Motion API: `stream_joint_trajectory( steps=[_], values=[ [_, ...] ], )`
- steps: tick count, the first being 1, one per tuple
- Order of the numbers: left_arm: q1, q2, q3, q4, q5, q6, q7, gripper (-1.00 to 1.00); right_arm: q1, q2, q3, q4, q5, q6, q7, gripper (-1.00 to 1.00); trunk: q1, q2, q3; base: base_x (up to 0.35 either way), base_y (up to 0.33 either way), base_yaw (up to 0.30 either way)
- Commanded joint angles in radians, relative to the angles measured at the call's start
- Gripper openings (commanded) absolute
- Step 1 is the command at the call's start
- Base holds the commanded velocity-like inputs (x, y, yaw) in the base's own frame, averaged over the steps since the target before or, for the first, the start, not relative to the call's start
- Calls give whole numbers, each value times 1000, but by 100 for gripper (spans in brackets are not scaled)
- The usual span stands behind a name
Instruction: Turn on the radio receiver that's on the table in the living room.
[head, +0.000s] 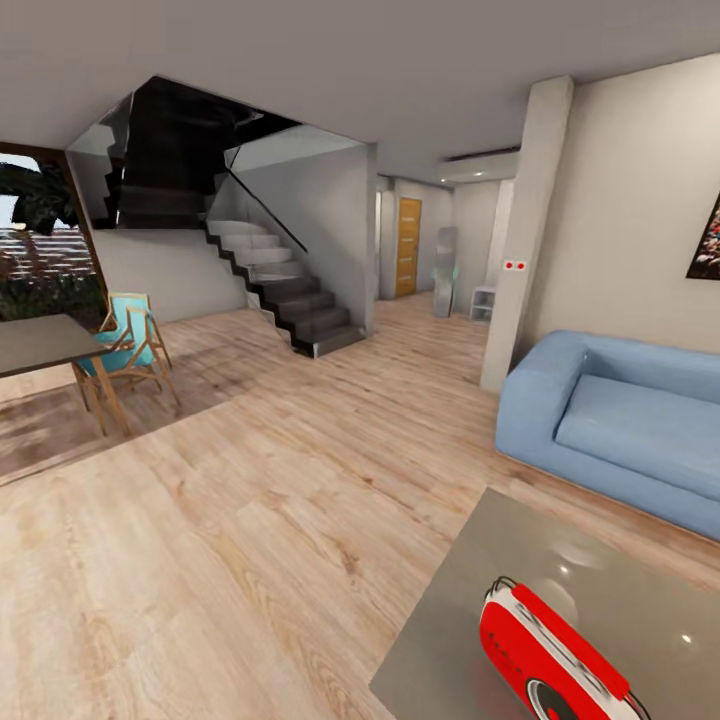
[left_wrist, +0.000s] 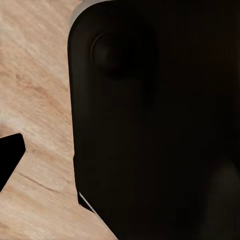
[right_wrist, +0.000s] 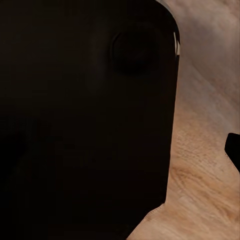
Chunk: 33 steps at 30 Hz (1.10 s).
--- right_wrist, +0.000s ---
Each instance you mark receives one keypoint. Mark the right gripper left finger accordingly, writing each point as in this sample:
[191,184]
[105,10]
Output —
[12,148]

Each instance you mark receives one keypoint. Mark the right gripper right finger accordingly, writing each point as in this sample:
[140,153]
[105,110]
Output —
[232,148]

